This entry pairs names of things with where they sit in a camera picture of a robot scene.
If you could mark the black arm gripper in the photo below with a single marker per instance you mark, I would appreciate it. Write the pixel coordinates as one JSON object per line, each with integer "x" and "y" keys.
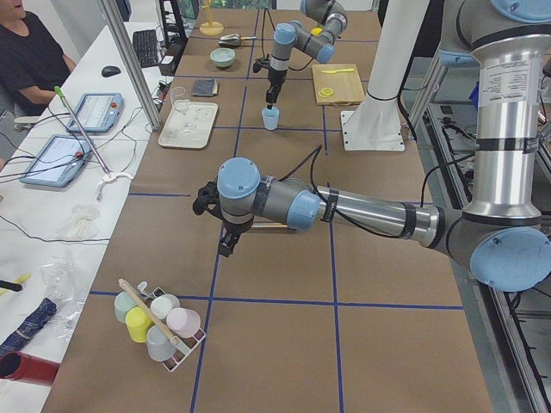
{"x": 235, "y": 227}

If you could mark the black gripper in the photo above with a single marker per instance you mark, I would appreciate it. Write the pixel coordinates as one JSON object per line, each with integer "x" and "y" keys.
{"x": 274, "y": 78}

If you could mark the steel muddler black tip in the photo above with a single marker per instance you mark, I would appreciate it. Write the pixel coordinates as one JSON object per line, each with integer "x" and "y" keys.
{"x": 270, "y": 226}

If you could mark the light blue paper cup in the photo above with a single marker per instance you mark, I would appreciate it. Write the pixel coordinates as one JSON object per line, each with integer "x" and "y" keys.
{"x": 270, "y": 117}

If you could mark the pink plastic cup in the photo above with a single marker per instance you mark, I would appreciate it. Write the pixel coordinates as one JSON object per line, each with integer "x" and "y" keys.
{"x": 184, "y": 322}

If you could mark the white plastic cup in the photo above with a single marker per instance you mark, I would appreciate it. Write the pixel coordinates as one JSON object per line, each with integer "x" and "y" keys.
{"x": 163, "y": 304}

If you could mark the wooden cup tree stand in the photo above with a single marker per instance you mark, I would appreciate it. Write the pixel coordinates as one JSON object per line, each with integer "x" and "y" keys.
{"x": 210, "y": 27}

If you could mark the yellow plastic cup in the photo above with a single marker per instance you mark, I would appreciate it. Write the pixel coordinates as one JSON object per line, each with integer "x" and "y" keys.
{"x": 138, "y": 324}

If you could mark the mint green cup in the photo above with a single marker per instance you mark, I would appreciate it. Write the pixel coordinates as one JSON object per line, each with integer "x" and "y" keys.
{"x": 123, "y": 304}

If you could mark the grey plastic cup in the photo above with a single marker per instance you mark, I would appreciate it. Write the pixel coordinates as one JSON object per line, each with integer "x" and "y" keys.
{"x": 158, "y": 345}

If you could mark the green bowl of ice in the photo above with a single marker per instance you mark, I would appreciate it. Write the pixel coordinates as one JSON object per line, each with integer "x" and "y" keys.
{"x": 222, "y": 57}

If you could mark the wooden cutting board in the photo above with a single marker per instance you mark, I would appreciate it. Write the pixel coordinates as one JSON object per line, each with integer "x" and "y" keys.
{"x": 347, "y": 87}

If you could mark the folded grey yellow cloth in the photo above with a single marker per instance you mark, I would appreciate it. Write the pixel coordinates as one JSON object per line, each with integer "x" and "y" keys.
{"x": 205, "y": 87}

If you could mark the steel ice scoop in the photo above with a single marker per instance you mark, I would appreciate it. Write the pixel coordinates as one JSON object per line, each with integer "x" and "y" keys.
{"x": 234, "y": 40}

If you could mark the cream bear tray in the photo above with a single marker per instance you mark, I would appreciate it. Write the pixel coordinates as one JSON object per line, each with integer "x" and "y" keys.
{"x": 203, "y": 115}

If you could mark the yellow plastic knife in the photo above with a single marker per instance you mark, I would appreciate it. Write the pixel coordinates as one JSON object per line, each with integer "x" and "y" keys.
{"x": 344, "y": 70}

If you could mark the clear wine glass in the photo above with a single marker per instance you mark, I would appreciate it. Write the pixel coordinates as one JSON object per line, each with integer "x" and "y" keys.
{"x": 180, "y": 102}

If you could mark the wooden rolling pin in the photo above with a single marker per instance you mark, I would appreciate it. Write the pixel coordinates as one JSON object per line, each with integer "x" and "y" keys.
{"x": 125, "y": 286}

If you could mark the white rack at edge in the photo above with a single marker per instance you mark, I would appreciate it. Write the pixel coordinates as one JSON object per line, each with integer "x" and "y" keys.
{"x": 186, "y": 346}

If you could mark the grabber stick tool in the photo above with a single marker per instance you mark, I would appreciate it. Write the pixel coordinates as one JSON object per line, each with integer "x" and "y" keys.
{"x": 109, "y": 175}

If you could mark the black keyboard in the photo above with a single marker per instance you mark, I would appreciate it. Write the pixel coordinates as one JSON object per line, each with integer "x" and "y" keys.
{"x": 146, "y": 47}

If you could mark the black computer mouse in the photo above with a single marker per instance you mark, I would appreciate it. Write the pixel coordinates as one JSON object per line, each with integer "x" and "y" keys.
{"x": 110, "y": 71}

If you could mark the upper teach pendant tablet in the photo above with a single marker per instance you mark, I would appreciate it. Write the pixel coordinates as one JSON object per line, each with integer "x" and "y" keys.
{"x": 98, "y": 112}

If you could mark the teach pendant tablet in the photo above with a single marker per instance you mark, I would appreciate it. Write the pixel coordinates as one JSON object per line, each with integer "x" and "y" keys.
{"x": 59, "y": 161}
{"x": 98, "y": 112}

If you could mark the folded blue umbrella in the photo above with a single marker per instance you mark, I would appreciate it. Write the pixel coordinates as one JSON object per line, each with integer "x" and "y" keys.
{"x": 30, "y": 327}

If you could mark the lower teach pendant tablet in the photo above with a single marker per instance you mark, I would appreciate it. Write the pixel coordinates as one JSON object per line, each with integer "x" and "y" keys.
{"x": 59, "y": 161}

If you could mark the blue storage bin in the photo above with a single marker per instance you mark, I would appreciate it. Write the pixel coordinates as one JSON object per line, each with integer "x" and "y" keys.
{"x": 474, "y": 95}

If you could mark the red cylinder bottle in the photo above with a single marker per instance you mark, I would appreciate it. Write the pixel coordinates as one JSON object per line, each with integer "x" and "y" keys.
{"x": 27, "y": 368}

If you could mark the person in black shirt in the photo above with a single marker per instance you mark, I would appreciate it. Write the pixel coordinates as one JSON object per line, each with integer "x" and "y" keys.
{"x": 33, "y": 63}

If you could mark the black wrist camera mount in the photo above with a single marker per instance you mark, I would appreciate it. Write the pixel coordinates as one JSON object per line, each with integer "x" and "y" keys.
{"x": 208, "y": 200}
{"x": 261, "y": 64}

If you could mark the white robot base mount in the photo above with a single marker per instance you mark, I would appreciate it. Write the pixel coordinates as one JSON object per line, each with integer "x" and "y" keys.
{"x": 375, "y": 124}

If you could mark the aluminium frame post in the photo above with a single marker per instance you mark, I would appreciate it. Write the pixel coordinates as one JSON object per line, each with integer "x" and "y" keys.
{"x": 116, "y": 25}

